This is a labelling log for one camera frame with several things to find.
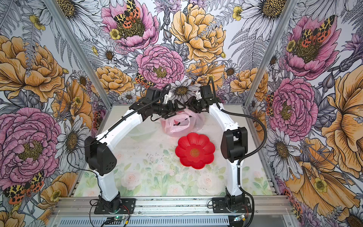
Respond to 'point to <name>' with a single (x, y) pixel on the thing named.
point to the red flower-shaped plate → (195, 150)
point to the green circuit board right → (240, 218)
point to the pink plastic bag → (183, 123)
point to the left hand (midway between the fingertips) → (181, 114)
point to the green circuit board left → (118, 218)
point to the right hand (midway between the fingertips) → (186, 108)
